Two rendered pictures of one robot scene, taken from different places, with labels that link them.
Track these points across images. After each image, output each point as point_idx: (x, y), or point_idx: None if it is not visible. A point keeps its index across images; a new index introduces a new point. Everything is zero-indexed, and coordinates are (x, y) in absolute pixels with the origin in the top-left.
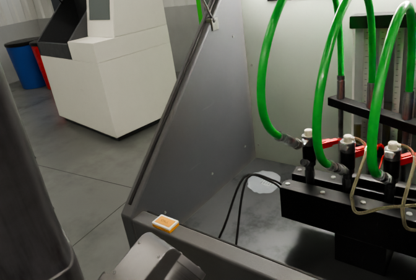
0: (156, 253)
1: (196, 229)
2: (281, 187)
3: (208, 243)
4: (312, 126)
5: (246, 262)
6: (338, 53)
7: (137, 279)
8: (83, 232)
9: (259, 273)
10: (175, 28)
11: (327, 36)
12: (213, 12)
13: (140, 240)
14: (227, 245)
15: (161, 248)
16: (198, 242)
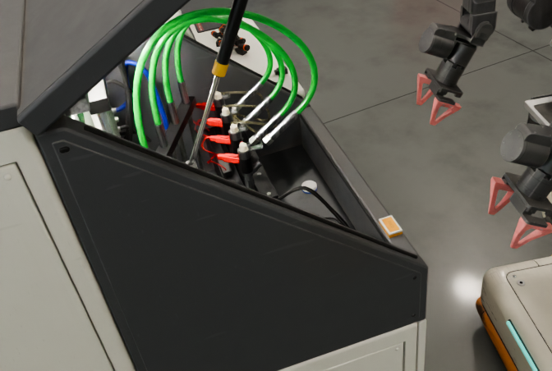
0: (437, 24)
1: (367, 213)
2: (276, 194)
3: (368, 196)
4: (296, 75)
5: (355, 173)
6: (142, 125)
7: (446, 25)
8: None
9: (353, 165)
10: None
11: (259, 31)
12: (179, 161)
13: (440, 28)
14: (356, 189)
15: (434, 23)
16: (374, 200)
